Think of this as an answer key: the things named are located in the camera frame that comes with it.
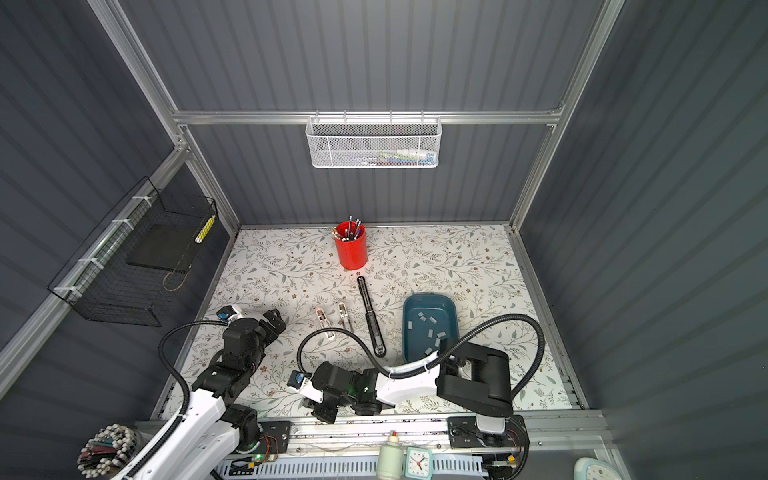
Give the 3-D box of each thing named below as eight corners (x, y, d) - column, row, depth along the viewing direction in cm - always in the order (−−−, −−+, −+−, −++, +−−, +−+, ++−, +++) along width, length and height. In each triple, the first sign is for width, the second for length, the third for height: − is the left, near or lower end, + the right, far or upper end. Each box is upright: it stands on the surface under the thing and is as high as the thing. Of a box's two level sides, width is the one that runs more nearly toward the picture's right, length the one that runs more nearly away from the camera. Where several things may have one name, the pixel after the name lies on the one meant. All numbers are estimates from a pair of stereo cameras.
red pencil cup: (339, 270, 109) (332, 240, 97) (342, 250, 115) (336, 219, 103) (366, 270, 109) (363, 240, 96) (368, 250, 115) (365, 219, 103)
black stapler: (375, 358, 88) (375, 355, 86) (356, 282, 106) (355, 277, 104) (386, 355, 89) (386, 351, 87) (365, 280, 107) (365, 275, 104)
